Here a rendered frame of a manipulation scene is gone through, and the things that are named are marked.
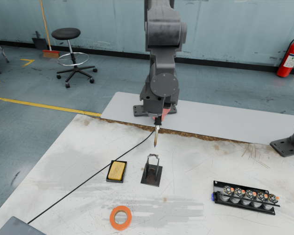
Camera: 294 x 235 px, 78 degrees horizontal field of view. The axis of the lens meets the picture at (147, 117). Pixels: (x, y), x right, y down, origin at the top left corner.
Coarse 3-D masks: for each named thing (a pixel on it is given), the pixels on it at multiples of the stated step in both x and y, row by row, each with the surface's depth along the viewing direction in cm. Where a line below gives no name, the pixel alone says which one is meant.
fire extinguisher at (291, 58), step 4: (292, 44) 236; (292, 48) 235; (288, 52) 241; (292, 52) 237; (288, 56) 242; (292, 56) 239; (284, 60) 248; (288, 60) 243; (292, 60) 241; (284, 64) 249; (288, 64) 246; (292, 64) 245; (280, 68) 255; (284, 68) 251; (288, 68) 248; (280, 72) 256; (284, 72) 253; (288, 72) 253; (284, 76) 257
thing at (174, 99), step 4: (144, 88) 51; (144, 92) 49; (176, 92) 49; (140, 96) 48; (172, 96) 48; (176, 96) 48; (140, 100) 48; (172, 100) 46; (176, 100) 46; (176, 104) 47
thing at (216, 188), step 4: (216, 184) 56; (220, 184) 56; (224, 184) 56; (228, 184) 56; (232, 184) 56; (216, 188) 55; (220, 188) 55; (244, 188) 55; (248, 188) 55; (252, 188) 55; (256, 188) 55; (256, 192) 54; (264, 192) 54; (268, 192) 54; (220, 204) 52; (224, 204) 52; (244, 208) 51; (248, 208) 51; (260, 212) 50; (264, 212) 50
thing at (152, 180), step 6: (150, 156) 55; (156, 156) 55; (144, 168) 61; (150, 168) 58; (156, 168) 54; (144, 174) 59; (150, 174) 59; (156, 174) 55; (144, 180) 58; (150, 180) 58; (156, 180) 58; (156, 186) 56
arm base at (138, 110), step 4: (172, 104) 88; (136, 108) 85; (140, 108) 85; (172, 108) 85; (136, 112) 82; (140, 112) 82; (144, 112) 82; (168, 112) 83; (172, 112) 83; (136, 116) 82
